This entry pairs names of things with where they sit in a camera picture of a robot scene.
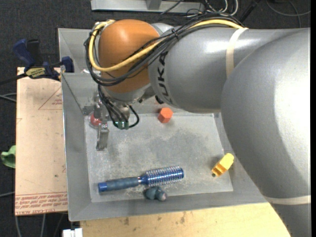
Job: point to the grey metal bin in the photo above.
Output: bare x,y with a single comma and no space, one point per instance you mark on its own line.
153,147

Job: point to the orange hexagonal block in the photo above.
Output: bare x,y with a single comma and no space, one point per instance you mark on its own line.
165,115

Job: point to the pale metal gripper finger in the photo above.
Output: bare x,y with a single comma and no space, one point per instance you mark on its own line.
98,111
102,137

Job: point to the red round object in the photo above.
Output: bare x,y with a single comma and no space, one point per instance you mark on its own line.
93,122

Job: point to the yellow toy block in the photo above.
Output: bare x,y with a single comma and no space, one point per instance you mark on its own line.
223,165

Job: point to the grey-blue toy animal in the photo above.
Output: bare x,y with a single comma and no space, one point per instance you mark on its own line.
155,194

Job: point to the brown cardboard board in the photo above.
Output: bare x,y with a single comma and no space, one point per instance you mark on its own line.
39,137

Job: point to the blue round hairbrush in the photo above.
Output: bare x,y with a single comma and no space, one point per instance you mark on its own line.
148,179

